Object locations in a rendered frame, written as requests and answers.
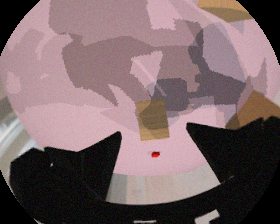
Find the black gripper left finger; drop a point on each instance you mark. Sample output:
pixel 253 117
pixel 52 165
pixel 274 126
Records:
pixel 93 165

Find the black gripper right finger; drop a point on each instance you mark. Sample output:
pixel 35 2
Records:
pixel 222 147

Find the small red block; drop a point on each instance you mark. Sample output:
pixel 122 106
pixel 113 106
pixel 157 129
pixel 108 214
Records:
pixel 155 154

